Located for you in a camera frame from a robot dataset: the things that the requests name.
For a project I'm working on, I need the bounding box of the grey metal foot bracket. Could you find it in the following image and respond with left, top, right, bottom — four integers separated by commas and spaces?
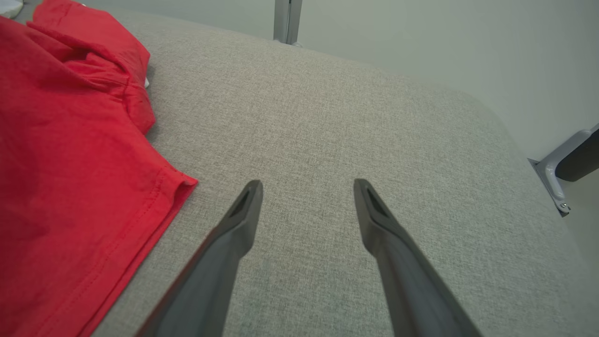
528, 124, 599, 218

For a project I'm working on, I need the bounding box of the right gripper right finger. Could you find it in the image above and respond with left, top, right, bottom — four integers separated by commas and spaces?
354, 179, 482, 337

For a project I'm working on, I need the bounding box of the red shorts white side stripe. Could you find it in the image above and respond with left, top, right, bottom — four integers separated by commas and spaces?
0, 0, 199, 337

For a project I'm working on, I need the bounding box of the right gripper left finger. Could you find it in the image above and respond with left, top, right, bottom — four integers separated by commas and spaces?
136, 180, 264, 337

